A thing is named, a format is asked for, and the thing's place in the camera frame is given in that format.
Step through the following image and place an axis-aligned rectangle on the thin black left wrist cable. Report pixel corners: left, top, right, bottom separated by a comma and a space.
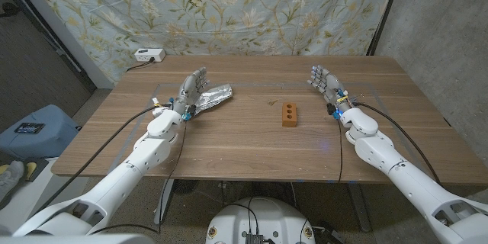
89, 116, 188, 236

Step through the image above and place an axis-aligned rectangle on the black backdrop stand pole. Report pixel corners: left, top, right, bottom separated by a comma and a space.
365, 0, 405, 56

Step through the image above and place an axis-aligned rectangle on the white table leg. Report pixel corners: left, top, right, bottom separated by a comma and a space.
154, 178, 175, 225
346, 182, 371, 233

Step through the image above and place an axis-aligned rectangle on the black device with screen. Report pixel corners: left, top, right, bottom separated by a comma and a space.
14, 122, 46, 135

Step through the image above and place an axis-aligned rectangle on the black power strip cord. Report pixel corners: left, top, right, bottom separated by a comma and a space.
125, 57, 156, 72

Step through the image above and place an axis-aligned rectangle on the aluminum foil roll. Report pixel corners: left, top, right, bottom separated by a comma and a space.
192, 83, 233, 114

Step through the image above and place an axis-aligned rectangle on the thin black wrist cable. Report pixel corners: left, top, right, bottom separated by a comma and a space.
335, 114, 344, 184
89, 116, 188, 236

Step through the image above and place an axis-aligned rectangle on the white power strip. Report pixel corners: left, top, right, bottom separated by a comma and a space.
133, 48, 167, 63

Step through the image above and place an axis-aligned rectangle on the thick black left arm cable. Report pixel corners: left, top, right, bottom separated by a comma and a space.
32, 103, 171, 214

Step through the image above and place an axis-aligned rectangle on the blue-grey storage box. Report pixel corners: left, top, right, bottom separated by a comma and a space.
0, 104, 82, 160

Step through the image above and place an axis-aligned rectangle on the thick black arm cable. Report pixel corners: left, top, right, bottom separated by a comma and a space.
353, 101, 442, 186
32, 103, 171, 214

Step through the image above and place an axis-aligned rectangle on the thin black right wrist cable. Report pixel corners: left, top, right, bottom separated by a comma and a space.
335, 114, 344, 184

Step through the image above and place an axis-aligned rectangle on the orange three-hole brick block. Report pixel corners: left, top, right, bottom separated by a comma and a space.
281, 102, 298, 128

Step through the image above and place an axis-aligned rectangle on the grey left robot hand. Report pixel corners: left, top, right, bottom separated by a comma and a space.
173, 66, 210, 118

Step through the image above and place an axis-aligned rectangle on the black mat with yellow footprints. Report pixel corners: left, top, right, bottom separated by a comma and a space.
0, 158, 50, 182

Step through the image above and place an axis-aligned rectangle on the grey sneaker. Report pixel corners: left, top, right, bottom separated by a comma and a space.
0, 159, 26, 201

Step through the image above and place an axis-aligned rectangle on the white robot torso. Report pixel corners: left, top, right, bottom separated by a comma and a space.
204, 197, 316, 244

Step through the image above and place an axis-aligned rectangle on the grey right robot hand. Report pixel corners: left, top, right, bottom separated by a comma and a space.
307, 64, 350, 110

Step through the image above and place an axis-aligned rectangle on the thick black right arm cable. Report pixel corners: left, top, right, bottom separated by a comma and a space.
353, 101, 442, 186

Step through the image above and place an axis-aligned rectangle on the floral printed backdrop cloth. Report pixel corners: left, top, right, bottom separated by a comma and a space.
22, 0, 401, 85

